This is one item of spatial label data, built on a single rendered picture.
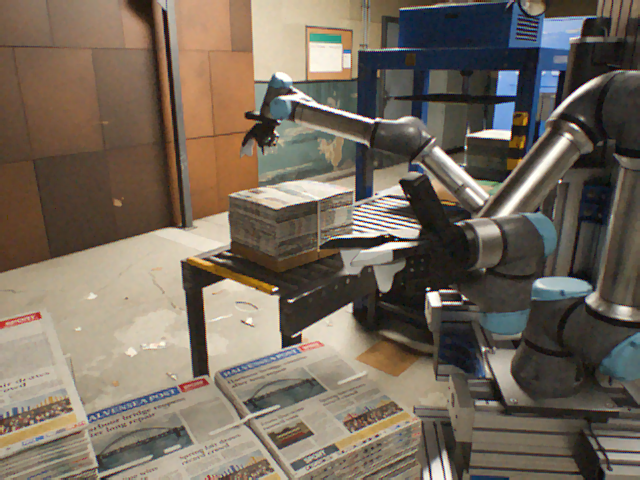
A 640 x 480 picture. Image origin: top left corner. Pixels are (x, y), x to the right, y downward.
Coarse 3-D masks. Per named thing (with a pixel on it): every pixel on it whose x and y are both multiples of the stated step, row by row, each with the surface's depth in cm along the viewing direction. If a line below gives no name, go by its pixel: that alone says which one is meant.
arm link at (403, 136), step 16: (288, 96) 166; (272, 112) 163; (288, 112) 161; (304, 112) 161; (320, 112) 160; (336, 112) 159; (320, 128) 162; (336, 128) 159; (352, 128) 157; (368, 128) 155; (384, 128) 153; (400, 128) 154; (416, 128) 157; (368, 144) 157; (384, 144) 154; (400, 144) 155; (416, 144) 157
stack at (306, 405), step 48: (192, 384) 108; (240, 384) 108; (288, 384) 108; (336, 384) 108; (96, 432) 94; (144, 432) 94; (192, 432) 94; (240, 432) 94; (288, 432) 94; (336, 432) 94; (384, 432) 94
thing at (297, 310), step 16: (336, 272) 174; (368, 272) 183; (304, 288) 162; (320, 288) 163; (336, 288) 169; (352, 288) 177; (368, 288) 186; (288, 304) 153; (304, 304) 158; (320, 304) 164; (336, 304) 172; (288, 320) 155; (304, 320) 160
